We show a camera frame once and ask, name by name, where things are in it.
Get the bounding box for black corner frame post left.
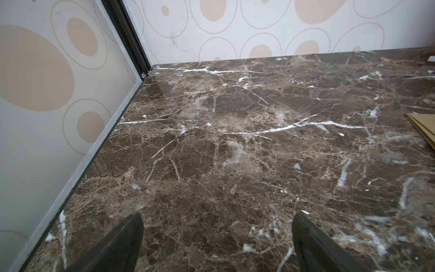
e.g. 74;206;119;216
101;0;151;79

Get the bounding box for kraft file bag stack top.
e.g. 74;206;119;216
406;113;435;149

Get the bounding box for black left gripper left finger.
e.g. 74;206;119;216
65;213;144;272

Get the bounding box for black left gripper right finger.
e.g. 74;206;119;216
292;213;369;272

